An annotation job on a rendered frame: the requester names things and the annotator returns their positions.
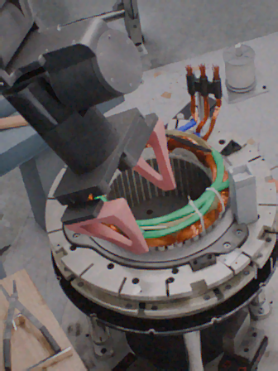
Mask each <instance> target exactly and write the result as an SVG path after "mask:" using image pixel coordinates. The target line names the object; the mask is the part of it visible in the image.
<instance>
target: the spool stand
mask: <svg viewBox="0 0 278 371"><path fill-rule="evenodd" d="M241 55H242V48H241V45H240V44H237V45H236V56H241ZM254 68H255V76H256V85H255V86H254V87H253V88H252V89H251V90H249V91H246V92H234V91H231V90H230V89H228V88H227V87H226V85H225V82H224V80H225V78H226V73H225V71H223V72H220V73H218V76H219V77H220V78H221V85H222V95H223V97H224V99H225V101H226V102H227V104H233V103H236V102H238V101H242V100H244V99H249V98H251V97H253V96H257V95H259V94H264V93H266V92H269V91H270V88H269V86H268V84H267V83H266V81H265V80H264V79H263V77H262V75H261V73H260V72H259V70H258V69H257V67H256V66H255V64H254Z"/></svg>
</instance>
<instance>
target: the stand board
mask: <svg viewBox="0 0 278 371"><path fill-rule="evenodd" d="M14 279H16V281H17V290H18V295H19V298H18V300H19V302H21V303H22V304H23V305H24V307H25V308H27V310H29V311H30V312H31V313H32V314H33V315H34V316H35V317H36V318H37V319H38V320H39V321H40V322H41V323H42V324H43V325H45V326H46V328H47V330H48V331H49V332H50V333H51V335H52V336H53V337H54V338H55V340H56V341H57V343H58V344H59V346H60V347H61V349H65V348H66V347H68V346H69V347H70V348H71V351H72V355H71V356H69V357H68V358H66V359H62V360H61V361H59V362H57V363H55V364H52V365H51V366H49V367H47V368H45V369H44V370H42V371H88V370H87V368H86V367H85V365H84V363H83V362H82V361H81V359H80V357H79V356H78V354H77V353H76V351H75V349H74V347H73V345H72V344H71V343H70V341H69V340H68V338H67V337H66V335H65V333H64V331H63V330H62V329H61V327H60V325H59V323H58V321H57V319H56V318H55V315H53V313H52V311H51V310H50V308H49V307H48V305H47V303H46V301H45V299H44V298H43V296H42V295H41V293H40V292H39V290H38V288H37V287H36V284H35V283H34V282H33V281H32V280H31V277H30V276H29V274H28V272H27V271H26V269H25V268H24V269H22V270H21V271H19V272H16V273H15V274H13V275H11V276H8V277H5V278H3V279H2V280H0V284H2V285H3V287H4V288H5V289H6V291H7V293H8V294H9V296H11V294H13V280H14ZM8 307H9V301H7V300H6V298H5V296H4V295H3V293H2V290H1V288H0V371H6V370H5V368H4V361H3V340H4V335H5V330H6V329H5V326H4V324H3V323H2V322H3V321H5V320H6V319H7V312H8ZM26 320H27V322H26V323H24V324H22V325H19V326H18V327H17V330H14V328H12V335H11V338H12V340H11V343H12V371H21V370H22V369H26V368H28V367H30V366H32V365H33V364H36V363H37V362H39V361H41V360H43V359H44V358H46V357H48V356H51V355H53V354H55V351H54V350H53V349H52V348H51V347H50V345H49V343H48V342H47V340H46V339H45V337H44V336H43V334H42V333H41V332H40V331H39V330H38V329H37V328H36V327H35V326H34V325H33V324H32V323H31V322H30V321H29V320H28V319H27V318H26Z"/></svg>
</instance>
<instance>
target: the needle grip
mask: <svg viewBox="0 0 278 371"><path fill-rule="evenodd" d="M28 124H29V123H28V122H27V121H26V120H25V119H24V118H23V117H22V116H16V117H10V118H1V119H0V129H3V128H12V127H17V126H23V125H28Z"/></svg>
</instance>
